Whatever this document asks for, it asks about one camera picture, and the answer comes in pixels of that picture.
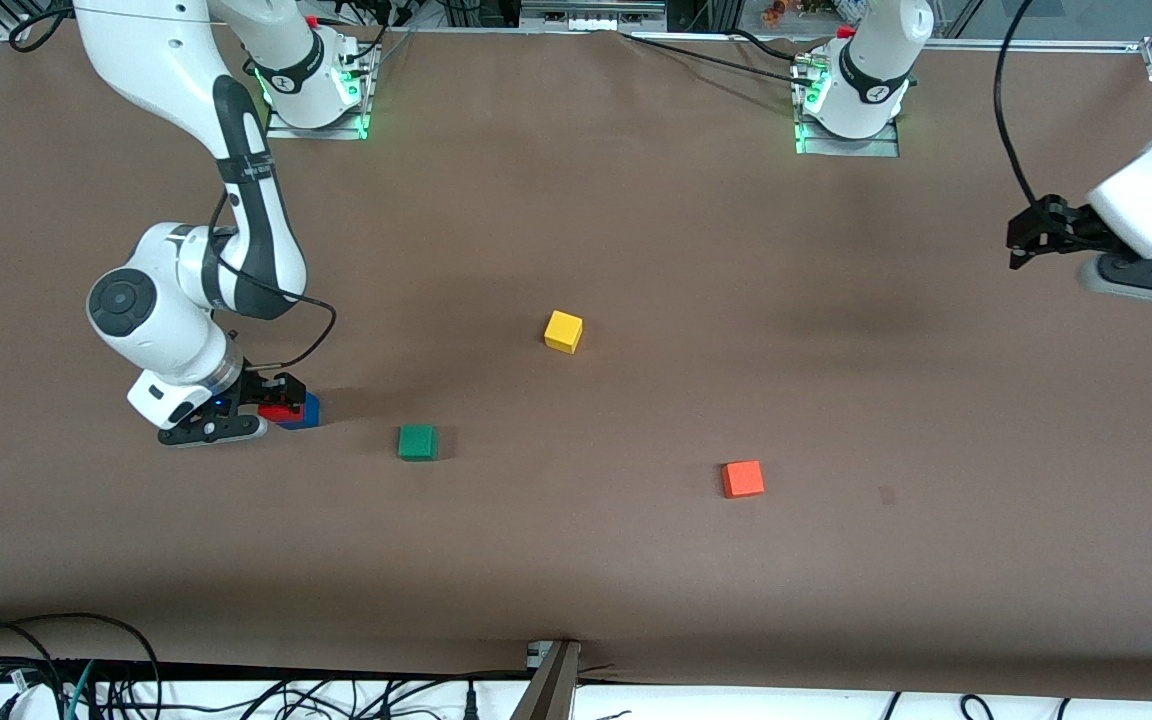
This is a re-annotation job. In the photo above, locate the yellow wooden cube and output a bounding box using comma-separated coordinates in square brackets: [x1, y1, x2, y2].
[544, 310, 584, 355]

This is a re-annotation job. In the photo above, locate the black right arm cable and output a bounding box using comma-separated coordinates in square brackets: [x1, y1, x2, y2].
[204, 188, 339, 373]

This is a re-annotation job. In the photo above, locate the aluminium table rail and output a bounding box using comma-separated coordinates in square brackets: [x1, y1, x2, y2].
[921, 38, 1152, 53]

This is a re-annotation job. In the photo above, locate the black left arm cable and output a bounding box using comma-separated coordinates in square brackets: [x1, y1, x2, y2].
[994, 0, 1049, 207]

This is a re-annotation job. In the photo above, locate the brown table cover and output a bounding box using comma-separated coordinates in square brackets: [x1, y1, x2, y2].
[0, 18, 1152, 701]

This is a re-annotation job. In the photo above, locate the short black table cable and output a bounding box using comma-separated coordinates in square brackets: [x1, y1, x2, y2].
[731, 28, 807, 63]

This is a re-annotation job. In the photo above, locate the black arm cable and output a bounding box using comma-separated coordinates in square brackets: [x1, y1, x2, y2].
[994, 0, 1049, 207]
[204, 188, 339, 373]

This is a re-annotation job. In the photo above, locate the blue wooden cube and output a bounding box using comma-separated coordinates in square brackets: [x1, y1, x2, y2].
[276, 393, 322, 431]

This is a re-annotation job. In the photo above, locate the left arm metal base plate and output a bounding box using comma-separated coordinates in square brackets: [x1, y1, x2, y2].
[793, 55, 902, 158]

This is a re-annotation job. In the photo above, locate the aluminium profile beam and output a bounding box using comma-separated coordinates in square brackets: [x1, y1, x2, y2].
[509, 640, 583, 720]

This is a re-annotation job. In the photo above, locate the orange wooden cube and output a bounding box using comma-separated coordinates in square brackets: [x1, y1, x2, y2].
[721, 460, 766, 499]

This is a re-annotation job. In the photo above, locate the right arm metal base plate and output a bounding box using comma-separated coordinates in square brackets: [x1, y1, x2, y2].
[265, 40, 377, 141]

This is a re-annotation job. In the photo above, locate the teal cable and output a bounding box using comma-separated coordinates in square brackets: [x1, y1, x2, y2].
[61, 658, 97, 720]

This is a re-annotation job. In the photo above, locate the silver frame piece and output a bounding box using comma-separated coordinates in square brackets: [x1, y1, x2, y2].
[521, 0, 667, 31]

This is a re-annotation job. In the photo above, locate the long black table cable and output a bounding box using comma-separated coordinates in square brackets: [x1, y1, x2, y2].
[621, 30, 817, 85]

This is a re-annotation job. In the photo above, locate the black looping floor cable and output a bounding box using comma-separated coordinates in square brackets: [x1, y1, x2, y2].
[0, 612, 163, 720]

